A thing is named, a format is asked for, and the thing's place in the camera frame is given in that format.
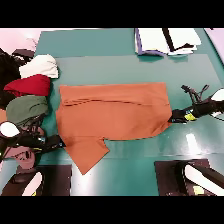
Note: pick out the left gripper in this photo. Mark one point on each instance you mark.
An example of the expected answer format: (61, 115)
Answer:
(53, 142)

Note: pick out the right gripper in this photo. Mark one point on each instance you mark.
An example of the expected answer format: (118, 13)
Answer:
(183, 115)

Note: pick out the orange T-shirt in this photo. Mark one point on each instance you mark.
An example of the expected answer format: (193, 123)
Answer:
(113, 110)

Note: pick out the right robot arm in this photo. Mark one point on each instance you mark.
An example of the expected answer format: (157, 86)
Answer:
(210, 105)

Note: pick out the brown garment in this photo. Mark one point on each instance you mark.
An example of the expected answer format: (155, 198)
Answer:
(23, 155)

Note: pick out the green garment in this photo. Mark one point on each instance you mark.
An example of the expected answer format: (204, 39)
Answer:
(26, 108)

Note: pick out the red garment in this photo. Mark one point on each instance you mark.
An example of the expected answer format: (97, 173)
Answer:
(30, 85)

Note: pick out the white garment with purple edge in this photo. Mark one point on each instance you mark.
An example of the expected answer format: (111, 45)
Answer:
(150, 40)

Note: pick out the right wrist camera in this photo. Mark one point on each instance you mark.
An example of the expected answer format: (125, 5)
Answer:
(191, 92)

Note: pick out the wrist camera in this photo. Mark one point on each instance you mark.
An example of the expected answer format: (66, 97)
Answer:
(191, 92)
(33, 124)

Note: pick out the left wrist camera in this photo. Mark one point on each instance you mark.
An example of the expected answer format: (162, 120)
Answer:
(33, 124)

